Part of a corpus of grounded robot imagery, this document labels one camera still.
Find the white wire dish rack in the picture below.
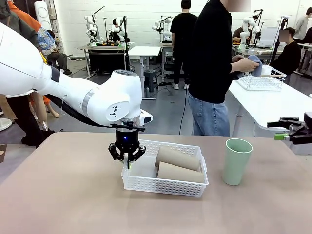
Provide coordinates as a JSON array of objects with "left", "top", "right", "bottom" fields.
[{"left": 235, "top": 65, "right": 287, "bottom": 92}]

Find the blue-grey cloth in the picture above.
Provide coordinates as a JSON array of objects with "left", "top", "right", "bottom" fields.
[{"left": 247, "top": 55, "right": 264, "bottom": 77}]

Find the person in green puffer jacket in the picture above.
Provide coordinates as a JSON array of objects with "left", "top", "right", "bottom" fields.
[{"left": 0, "top": 0, "right": 56, "bottom": 148}]

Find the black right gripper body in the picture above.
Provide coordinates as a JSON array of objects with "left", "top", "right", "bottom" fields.
[{"left": 298, "top": 120, "right": 312, "bottom": 145}]

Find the person's right hand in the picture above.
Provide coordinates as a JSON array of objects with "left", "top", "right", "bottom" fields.
[{"left": 240, "top": 58, "right": 260, "bottom": 73}]

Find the person in grey top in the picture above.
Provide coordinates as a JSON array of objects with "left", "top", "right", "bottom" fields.
[{"left": 293, "top": 7, "right": 312, "bottom": 43}]

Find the mannequin in orange clothes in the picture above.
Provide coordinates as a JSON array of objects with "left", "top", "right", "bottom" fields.
[{"left": 7, "top": 0, "right": 60, "bottom": 128}]

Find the grey plastic stool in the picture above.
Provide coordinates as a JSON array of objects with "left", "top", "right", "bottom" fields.
[{"left": 143, "top": 70, "right": 159, "bottom": 93}]

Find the person in black sweater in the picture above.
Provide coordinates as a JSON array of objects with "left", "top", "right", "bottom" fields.
[{"left": 188, "top": 0, "right": 252, "bottom": 137}]

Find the dark brown board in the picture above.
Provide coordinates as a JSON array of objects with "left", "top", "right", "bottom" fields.
[{"left": 0, "top": 144, "right": 8, "bottom": 163}]

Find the pale green cup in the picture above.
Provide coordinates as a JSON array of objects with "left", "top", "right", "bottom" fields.
[{"left": 221, "top": 138, "right": 254, "bottom": 186}]

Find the person's right forearm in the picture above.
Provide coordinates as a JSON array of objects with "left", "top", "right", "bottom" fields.
[{"left": 229, "top": 62, "right": 243, "bottom": 73}]

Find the white tower air conditioner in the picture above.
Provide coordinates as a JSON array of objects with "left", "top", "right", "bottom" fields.
[{"left": 34, "top": 1, "right": 53, "bottom": 31}]

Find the black hanging cable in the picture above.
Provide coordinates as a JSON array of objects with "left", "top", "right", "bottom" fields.
[{"left": 179, "top": 89, "right": 190, "bottom": 135}]

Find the light grey monitor panel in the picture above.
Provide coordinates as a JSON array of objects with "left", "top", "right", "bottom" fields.
[{"left": 258, "top": 26, "right": 279, "bottom": 48}]

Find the grey workbench desk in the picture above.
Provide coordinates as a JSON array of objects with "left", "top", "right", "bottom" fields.
[{"left": 160, "top": 41, "right": 193, "bottom": 82}]

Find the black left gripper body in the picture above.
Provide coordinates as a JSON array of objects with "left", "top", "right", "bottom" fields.
[{"left": 115, "top": 129, "right": 140, "bottom": 156}]

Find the white round stand base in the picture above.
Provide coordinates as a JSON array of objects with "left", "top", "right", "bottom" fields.
[{"left": 0, "top": 118, "right": 13, "bottom": 132}]

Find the seated person with dark trousers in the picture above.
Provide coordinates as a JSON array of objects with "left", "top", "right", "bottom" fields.
[{"left": 45, "top": 29, "right": 73, "bottom": 75}]

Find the brown cardboard-coloured cup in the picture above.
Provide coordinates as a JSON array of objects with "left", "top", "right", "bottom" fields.
[
  {"left": 155, "top": 146, "right": 203, "bottom": 173},
  {"left": 157, "top": 161, "right": 206, "bottom": 184}
]

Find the black tripod stand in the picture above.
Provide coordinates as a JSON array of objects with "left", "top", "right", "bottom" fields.
[{"left": 272, "top": 16, "right": 290, "bottom": 61}]

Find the standing person in black t-shirt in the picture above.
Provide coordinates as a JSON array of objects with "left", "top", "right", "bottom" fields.
[{"left": 170, "top": 0, "right": 198, "bottom": 90}]

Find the white perforated plastic basket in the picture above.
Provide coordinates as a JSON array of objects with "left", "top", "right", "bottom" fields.
[{"left": 121, "top": 139, "right": 209, "bottom": 197}]

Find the black camera frame stand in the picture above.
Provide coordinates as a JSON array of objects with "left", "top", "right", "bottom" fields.
[{"left": 121, "top": 16, "right": 131, "bottom": 71}]

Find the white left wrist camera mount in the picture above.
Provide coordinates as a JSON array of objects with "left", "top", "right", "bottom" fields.
[{"left": 139, "top": 109, "right": 154, "bottom": 127}]

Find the seated person in black top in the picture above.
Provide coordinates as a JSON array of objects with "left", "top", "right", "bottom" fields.
[{"left": 269, "top": 27, "right": 302, "bottom": 76}]

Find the grey frame robot desk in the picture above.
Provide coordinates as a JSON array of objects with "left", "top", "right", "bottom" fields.
[{"left": 77, "top": 41, "right": 135, "bottom": 81}]

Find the white height-adjustable desk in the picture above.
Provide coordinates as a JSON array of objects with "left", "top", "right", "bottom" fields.
[{"left": 128, "top": 45, "right": 162, "bottom": 100}]

